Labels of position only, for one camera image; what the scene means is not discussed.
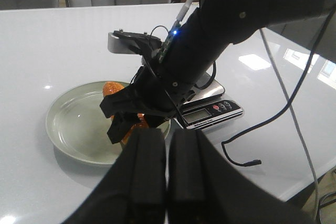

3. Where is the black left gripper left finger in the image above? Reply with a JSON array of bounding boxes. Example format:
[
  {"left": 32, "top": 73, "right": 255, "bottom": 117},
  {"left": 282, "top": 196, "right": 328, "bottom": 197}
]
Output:
[{"left": 64, "top": 128, "right": 166, "bottom": 223}]

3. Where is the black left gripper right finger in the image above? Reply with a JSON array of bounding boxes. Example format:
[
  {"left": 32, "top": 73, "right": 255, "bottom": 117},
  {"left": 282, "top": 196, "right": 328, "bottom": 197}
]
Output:
[{"left": 167, "top": 129, "right": 313, "bottom": 223}]

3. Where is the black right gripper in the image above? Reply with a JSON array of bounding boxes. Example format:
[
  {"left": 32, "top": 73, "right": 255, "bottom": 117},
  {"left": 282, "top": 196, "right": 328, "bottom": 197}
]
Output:
[{"left": 100, "top": 66, "right": 194, "bottom": 144}]

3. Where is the orange corn cob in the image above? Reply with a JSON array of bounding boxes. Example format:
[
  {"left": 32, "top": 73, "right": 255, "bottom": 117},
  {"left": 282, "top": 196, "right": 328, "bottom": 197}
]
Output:
[{"left": 102, "top": 81, "right": 149, "bottom": 148}]

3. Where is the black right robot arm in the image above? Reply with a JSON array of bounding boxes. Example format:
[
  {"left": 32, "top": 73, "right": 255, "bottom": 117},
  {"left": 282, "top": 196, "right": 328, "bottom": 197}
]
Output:
[{"left": 100, "top": 0, "right": 335, "bottom": 143}]

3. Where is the light green plate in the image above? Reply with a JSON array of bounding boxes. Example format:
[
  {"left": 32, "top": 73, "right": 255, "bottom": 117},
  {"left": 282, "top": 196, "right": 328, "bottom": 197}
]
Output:
[{"left": 45, "top": 81, "right": 171, "bottom": 165}]

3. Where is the digital kitchen scale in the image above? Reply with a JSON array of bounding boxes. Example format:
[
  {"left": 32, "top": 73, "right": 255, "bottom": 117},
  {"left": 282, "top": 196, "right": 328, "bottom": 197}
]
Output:
[{"left": 175, "top": 80, "right": 244, "bottom": 130}]

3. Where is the thin black cable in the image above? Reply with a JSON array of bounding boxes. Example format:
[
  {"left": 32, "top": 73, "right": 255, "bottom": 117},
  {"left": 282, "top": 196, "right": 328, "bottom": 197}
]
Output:
[{"left": 221, "top": 6, "right": 336, "bottom": 167}]

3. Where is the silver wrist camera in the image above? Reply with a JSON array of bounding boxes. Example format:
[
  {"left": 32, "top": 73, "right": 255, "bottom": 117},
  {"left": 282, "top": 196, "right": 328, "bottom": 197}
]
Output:
[{"left": 108, "top": 30, "right": 162, "bottom": 55}]

